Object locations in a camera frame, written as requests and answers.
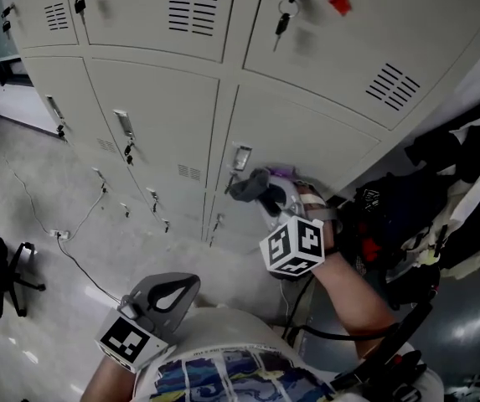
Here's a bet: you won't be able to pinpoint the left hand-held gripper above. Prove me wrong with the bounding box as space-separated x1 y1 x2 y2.
94 272 202 374

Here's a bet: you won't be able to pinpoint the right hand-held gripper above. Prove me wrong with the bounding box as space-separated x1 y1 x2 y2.
259 164 326 276

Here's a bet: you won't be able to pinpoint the dark grey wiping cloth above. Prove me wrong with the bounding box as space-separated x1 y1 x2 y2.
229 167 272 204

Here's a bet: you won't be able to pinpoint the grey metal locker door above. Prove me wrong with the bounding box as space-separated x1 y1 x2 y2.
215 84 382 209

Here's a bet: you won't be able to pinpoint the grey metal locker cabinet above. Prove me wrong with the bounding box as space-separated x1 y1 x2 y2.
4 0 480 255

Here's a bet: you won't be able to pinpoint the person's right forearm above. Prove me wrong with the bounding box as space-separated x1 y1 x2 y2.
308 251 400 358

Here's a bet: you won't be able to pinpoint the person's left forearm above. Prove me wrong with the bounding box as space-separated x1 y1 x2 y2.
79 354 138 402

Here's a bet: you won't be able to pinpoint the person's right hand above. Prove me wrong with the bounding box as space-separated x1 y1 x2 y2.
296 182 341 255

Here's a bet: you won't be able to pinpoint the person's printed white shirt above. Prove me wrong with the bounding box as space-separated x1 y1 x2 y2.
132 307 446 402

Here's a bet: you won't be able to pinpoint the red bag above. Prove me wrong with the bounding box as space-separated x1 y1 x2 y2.
359 224 383 263

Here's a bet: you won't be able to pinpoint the navy bag with white print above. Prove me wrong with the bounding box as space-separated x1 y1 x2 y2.
354 172 433 242

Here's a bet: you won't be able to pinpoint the pale green plush toy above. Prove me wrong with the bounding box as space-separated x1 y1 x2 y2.
419 247 441 267

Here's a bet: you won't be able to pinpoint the red sticker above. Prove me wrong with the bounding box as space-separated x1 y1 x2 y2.
328 0 353 17

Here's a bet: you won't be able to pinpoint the hanging clothes and bags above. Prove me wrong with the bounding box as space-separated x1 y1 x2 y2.
398 123 480 267

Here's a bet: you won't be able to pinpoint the black chest-mounted device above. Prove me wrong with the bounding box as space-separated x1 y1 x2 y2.
377 349 429 402

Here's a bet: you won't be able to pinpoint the black floor cable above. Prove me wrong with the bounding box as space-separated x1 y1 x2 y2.
57 236 121 305

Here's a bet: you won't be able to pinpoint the white power cable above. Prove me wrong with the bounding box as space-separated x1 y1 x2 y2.
65 188 106 238

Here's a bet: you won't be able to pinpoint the black key on metal ring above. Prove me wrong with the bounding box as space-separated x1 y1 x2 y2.
272 0 307 54

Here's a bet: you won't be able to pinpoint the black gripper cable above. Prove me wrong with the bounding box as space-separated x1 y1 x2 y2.
281 276 395 343

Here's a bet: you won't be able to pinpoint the thin white cable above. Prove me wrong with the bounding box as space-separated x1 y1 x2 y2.
0 151 54 236

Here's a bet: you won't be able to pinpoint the black shoulder strap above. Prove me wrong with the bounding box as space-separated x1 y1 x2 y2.
333 301 433 393

